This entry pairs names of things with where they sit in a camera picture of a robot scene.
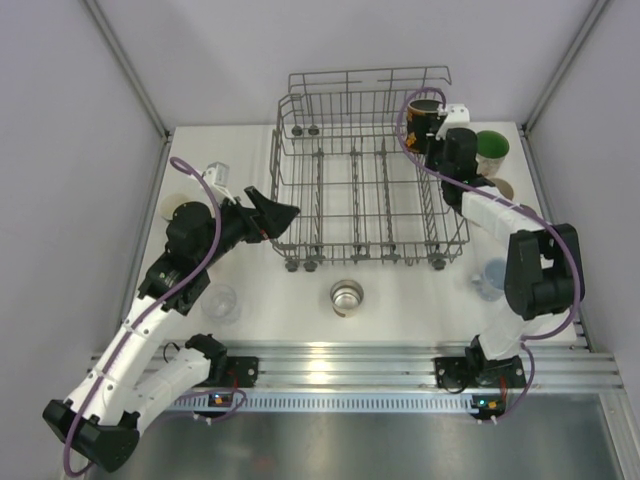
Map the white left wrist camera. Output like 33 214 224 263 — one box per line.
435 104 470 141

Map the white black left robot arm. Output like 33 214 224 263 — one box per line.
431 128 584 393

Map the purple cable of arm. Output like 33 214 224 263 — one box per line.
62 157 247 476
397 87 586 424

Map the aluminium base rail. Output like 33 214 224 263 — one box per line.
82 339 626 396

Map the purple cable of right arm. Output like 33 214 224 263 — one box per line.
62 157 247 476

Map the steel cup brown sleeve centre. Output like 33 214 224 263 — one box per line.
329 279 364 318

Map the perforated blue-grey cable tray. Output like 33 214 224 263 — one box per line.
102 391 481 412

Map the clear glass tumbler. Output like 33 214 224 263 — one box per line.
201 284 241 324

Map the black skull mug red inside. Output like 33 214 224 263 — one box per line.
404 99 446 155

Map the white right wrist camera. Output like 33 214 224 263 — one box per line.
198 162 236 204

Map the aluminium corner frame post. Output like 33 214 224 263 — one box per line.
77 0 174 144

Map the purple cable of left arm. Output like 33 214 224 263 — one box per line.
397 87 586 424

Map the beige plain cup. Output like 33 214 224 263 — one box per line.
489 177 515 201

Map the grey wire dish rack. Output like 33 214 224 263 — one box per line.
269 65 469 272

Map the white cup teal base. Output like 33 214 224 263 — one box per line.
158 193 191 221

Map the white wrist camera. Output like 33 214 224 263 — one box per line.
435 104 470 141
198 162 236 204

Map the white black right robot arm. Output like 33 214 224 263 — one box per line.
43 186 300 472

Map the cream mug green inside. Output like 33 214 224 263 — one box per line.
476 130 510 176

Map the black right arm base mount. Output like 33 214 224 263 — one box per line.
188 349 259 389

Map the light blue mug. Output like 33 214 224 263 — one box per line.
470 258 506 302

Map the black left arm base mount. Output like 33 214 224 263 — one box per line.
434 353 526 393

